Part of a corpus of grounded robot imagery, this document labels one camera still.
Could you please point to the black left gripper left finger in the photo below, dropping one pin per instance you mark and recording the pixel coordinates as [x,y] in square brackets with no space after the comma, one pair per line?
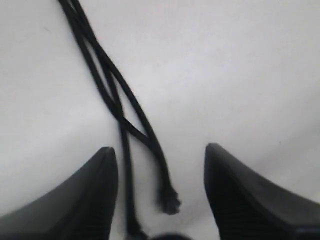
[80,208]

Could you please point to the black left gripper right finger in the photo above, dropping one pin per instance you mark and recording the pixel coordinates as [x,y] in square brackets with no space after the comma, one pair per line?
[247,206]

